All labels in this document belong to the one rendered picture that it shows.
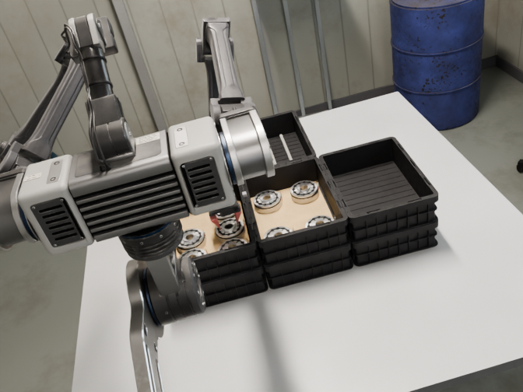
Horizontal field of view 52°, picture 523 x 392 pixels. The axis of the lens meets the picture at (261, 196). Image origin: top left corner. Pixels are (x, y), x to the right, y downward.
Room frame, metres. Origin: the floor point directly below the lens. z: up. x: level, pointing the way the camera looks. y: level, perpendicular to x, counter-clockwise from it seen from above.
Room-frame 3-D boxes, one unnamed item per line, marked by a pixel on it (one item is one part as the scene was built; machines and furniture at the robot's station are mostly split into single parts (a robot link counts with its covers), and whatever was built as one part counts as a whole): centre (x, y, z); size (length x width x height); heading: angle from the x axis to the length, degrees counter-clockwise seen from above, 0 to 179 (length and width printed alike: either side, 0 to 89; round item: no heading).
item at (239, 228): (1.46, 0.14, 0.86); 0.10 x 0.10 x 0.01
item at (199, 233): (1.45, 0.28, 0.86); 0.10 x 0.10 x 0.01
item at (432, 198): (1.47, -0.40, 0.92); 0.40 x 0.30 x 0.02; 2
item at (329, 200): (1.46, -0.10, 0.87); 0.40 x 0.30 x 0.11; 2
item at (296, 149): (1.86, -0.08, 0.87); 0.40 x 0.30 x 0.11; 2
